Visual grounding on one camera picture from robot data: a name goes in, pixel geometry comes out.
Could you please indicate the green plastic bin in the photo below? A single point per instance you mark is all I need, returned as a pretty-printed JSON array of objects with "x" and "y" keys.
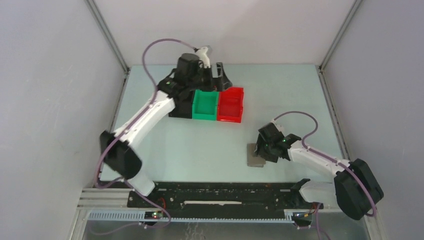
[{"x": 205, "y": 105}]

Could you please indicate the black plastic bin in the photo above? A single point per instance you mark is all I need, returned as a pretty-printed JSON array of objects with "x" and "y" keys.
[{"x": 182, "y": 109}]

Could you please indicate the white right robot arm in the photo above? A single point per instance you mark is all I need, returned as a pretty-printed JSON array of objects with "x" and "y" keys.
[{"x": 352, "y": 186}]

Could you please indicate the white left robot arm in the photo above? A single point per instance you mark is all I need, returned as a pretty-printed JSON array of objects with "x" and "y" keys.
[{"x": 117, "y": 147}]

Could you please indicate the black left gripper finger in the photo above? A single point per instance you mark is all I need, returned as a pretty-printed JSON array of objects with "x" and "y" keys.
[
  {"x": 226, "y": 83},
  {"x": 217, "y": 82}
]

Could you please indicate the beige leather card holder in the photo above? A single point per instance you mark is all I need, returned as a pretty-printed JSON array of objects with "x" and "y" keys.
[{"x": 253, "y": 160}]

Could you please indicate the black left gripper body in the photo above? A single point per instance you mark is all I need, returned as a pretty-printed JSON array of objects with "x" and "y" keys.
[{"x": 203, "y": 81}]

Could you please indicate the red plastic bin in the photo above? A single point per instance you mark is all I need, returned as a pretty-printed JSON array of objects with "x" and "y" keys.
[{"x": 230, "y": 105}]

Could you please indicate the aluminium frame rail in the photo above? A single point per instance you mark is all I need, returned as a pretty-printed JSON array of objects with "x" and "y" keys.
[{"x": 111, "y": 204}]

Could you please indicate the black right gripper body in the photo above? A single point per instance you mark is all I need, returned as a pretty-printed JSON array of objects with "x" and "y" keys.
[{"x": 264, "y": 149}]

